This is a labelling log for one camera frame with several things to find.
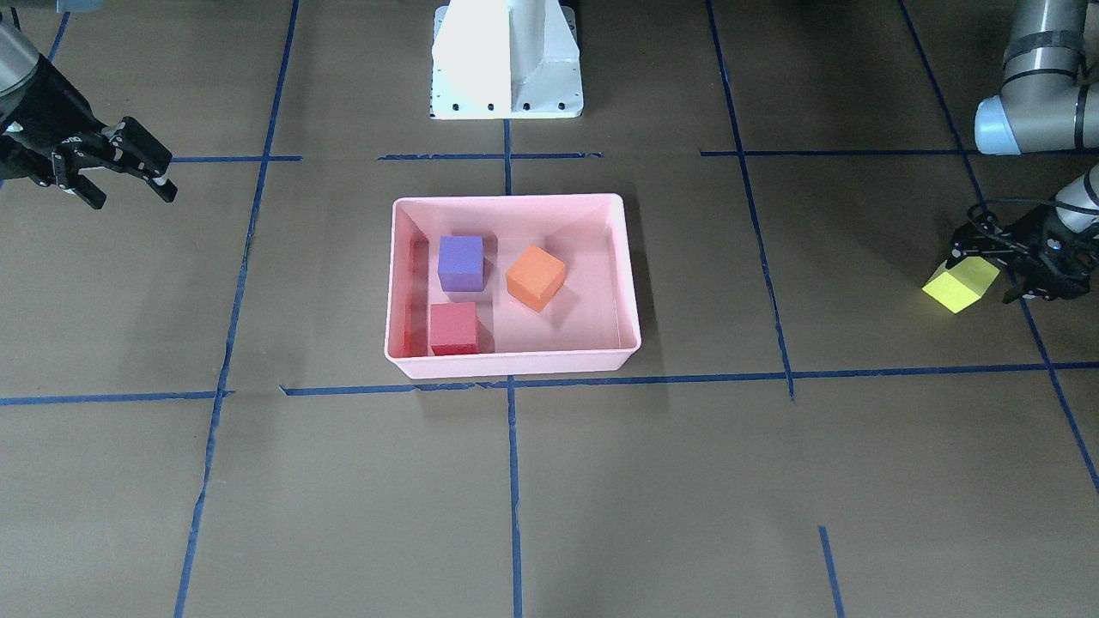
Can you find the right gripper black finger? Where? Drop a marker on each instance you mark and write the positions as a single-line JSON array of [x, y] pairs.
[[137, 152], [67, 175]]

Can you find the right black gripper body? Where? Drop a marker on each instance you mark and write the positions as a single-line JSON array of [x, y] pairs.
[[45, 113]]

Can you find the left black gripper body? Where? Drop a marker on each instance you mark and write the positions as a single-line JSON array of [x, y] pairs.
[[1035, 233]]

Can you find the yellow foam block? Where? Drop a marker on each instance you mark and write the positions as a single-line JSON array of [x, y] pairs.
[[961, 286]]

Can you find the purple foam block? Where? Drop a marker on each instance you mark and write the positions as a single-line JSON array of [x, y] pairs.
[[460, 264]]

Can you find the pink foam block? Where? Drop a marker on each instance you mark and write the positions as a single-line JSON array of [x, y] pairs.
[[453, 329]]

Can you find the orange foam block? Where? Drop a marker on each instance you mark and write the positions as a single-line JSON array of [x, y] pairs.
[[535, 277]]

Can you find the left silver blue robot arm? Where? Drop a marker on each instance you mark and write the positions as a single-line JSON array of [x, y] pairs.
[[1047, 102]]

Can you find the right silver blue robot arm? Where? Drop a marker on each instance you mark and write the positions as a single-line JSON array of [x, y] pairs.
[[19, 57]]

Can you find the pink plastic bin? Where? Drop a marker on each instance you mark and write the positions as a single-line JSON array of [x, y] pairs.
[[591, 325]]

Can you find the white pillar with base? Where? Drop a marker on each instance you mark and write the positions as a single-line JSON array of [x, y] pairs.
[[506, 59]]

